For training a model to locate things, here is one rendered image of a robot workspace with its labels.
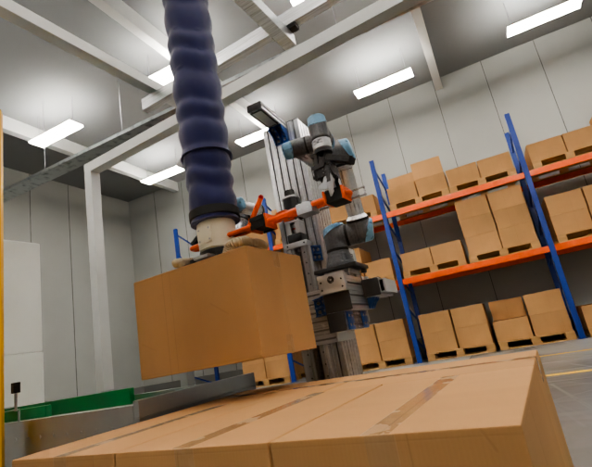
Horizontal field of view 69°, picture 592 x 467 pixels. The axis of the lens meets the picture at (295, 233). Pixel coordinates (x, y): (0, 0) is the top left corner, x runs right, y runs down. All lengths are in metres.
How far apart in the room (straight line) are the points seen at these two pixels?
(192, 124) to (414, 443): 1.65
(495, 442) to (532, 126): 10.19
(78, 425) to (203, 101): 1.44
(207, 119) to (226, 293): 0.83
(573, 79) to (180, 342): 10.30
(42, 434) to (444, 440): 1.79
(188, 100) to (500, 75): 9.65
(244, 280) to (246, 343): 0.22
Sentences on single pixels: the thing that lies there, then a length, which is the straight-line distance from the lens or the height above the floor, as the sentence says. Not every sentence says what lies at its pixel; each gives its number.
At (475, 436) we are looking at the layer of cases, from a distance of 0.68.
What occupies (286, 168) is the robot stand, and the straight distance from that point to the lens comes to 2.64.
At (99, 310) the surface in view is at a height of 1.44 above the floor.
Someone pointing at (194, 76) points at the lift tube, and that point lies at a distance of 2.17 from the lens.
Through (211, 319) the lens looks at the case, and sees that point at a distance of 1.65.
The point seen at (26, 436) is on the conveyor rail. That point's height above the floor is 0.53.
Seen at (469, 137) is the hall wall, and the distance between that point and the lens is 10.70.
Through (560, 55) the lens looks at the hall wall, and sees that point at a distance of 11.42.
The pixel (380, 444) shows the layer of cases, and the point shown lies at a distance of 0.72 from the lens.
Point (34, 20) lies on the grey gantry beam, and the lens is 3.92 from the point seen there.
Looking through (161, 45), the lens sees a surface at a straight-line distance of 8.19.
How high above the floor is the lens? 0.69
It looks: 15 degrees up
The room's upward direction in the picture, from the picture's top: 10 degrees counter-clockwise
